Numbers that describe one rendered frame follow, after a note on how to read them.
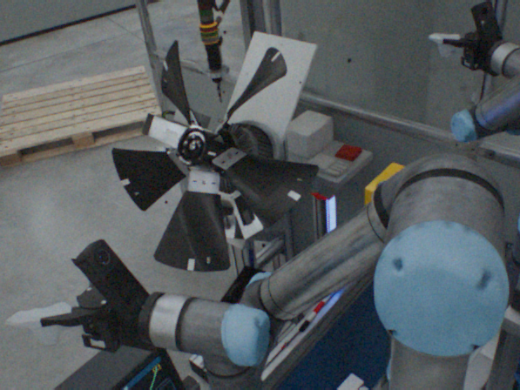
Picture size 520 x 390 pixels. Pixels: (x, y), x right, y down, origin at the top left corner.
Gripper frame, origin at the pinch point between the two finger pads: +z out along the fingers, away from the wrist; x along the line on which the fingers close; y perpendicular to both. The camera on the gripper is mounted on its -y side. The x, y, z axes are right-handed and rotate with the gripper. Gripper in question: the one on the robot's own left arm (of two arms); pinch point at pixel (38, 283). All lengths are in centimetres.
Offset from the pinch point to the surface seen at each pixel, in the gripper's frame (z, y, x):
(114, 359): -4.4, 20.8, 6.2
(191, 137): 14, 11, 79
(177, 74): 24, -2, 94
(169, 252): 17, 40, 62
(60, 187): 188, 118, 208
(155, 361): -11.5, 21.1, 7.9
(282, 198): -16, 21, 67
